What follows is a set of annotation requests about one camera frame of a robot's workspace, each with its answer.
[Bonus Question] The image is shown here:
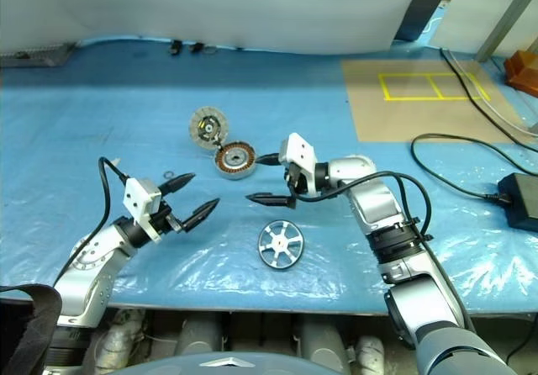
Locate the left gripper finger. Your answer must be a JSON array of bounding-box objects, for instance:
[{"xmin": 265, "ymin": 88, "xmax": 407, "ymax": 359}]
[
  {"xmin": 179, "ymin": 198, "xmax": 222, "ymax": 234},
  {"xmin": 156, "ymin": 172, "xmax": 198, "ymax": 198}
]

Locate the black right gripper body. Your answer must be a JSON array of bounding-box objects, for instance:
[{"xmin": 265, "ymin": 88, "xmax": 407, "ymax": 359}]
[{"xmin": 283, "ymin": 161, "xmax": 310, "ymax": 196}]

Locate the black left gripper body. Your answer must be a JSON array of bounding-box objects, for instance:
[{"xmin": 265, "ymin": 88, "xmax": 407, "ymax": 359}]
[{"xmin": 146, "ymin": 200, "xmax": 187, "ymax": 237}]

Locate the silver motor end cover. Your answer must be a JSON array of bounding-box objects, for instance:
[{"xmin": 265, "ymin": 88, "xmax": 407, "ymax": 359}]
[{"xmin": 187, "ymin": 104, "xmax": 231, "ymax": 151}]

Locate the silver spoked wheel cover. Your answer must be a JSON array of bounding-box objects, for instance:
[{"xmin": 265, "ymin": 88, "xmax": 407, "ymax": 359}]
[{"xmin": 256, "ymin": 219, "xmax": 304, "ymax": 271}]

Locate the brown cardboard sheet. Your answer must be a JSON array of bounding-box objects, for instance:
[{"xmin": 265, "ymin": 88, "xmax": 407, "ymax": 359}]
[{"xmin": 340, "ymin": 58, "xmax": 538, "ymax": 144}]

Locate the blue plastic table cover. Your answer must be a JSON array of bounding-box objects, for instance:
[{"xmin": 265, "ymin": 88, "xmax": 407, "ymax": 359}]
[{"xmin": 0, "ymin": 34, "xmax": 538, "ymax": 316}]

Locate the grey rounded shape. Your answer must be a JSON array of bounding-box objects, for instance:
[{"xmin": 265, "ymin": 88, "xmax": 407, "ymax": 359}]
[
  {"xmin": 174, "ymin": 311, "xmax": 224, "ymax": 356},
  {"xmin": 301, "ymin": 314, "xmax": 352, "ymax": 375}
]

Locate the grey-blue robot torso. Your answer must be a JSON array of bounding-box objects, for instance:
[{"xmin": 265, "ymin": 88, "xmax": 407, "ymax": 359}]
[{"xmin": 128, "ymin": 351, "xmax": 331, "ymax": 375}]

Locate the white backdrop sheet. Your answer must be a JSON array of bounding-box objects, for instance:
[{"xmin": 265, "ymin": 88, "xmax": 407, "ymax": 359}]
[{"xmin": 0, "ymin": 0, "xmax": 426, "ymax": 56}]

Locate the black power adapter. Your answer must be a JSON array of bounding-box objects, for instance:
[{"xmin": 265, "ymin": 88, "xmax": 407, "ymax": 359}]
[{"xmin": 498, "ymin": 172, "xmax": 538, "ymax": 231}]

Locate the orange plastic box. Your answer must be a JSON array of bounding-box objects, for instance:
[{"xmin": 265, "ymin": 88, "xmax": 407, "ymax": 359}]
[{"xmin": 504, "ymin": 50, "xmax": 538, "ymax": 98}]

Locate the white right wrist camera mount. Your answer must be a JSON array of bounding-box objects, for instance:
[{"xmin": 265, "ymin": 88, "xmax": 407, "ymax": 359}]
[{"xmin": 279, "ymin": 132, "xmax": 317, "ymax": 194}]

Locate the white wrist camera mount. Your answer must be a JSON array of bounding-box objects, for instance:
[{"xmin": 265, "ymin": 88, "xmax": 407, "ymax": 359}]
[
  {"xmin": 123, "ymin": 177, "xmax": 163, "ymax": 244},
  {"xmin": 279, "ymin": 132, "xmax": 317, "ymax": 194}
]

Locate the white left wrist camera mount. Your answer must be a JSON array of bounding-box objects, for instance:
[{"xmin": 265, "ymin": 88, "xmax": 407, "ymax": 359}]
[{"xmin": 123, "ymin": 177, "xmax": 163, "ymax": 244}]

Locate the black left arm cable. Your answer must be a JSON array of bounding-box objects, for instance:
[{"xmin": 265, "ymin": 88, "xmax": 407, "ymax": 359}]
[{"xmin": 52, "ymin": 156, "xmax": 131, "ymax": 288}]

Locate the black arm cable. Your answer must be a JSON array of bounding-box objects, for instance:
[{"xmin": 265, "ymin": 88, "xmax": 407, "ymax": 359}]
[
  {"xmin": 288, "ymin": 172, "xmax": 478, "ymax": 334},
  {"xmin": 52, "ymin": 156, "xmax": 131, "ymax": 288}
]

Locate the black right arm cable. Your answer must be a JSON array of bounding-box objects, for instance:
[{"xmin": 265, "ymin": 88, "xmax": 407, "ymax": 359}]
[{"xmin": 288, "ymin": 172, "xmax": 478, "ymax": 334}]

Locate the black power cord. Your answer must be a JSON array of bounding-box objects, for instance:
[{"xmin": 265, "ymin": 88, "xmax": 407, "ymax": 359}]
[{"xmin": 410, "ymin": 132, "xmax": 538, "ymax": 204}]

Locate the black fabric strap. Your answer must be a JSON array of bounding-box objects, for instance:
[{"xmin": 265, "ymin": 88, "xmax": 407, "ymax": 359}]
[{"xmin": 0, "ymin": 283, "xmax": 64, "ymax": 375}]

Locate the thin black cable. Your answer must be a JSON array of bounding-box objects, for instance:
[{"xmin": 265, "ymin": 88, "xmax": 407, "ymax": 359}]
[{"xmin": 439, "ymin": 48, "xmax": 538, "ymax": 154}]

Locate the clear plastic cable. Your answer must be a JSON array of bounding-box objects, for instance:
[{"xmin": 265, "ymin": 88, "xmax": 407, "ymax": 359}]
[{"xmin": 440, "ymin": 49, "xmax": 538, "ymax": 136}]

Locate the grey aluminium post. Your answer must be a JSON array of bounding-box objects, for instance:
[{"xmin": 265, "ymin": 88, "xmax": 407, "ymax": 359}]
[{"xmin": 476, "ymin": 0, "xmax": 538, "ymax": 62}]

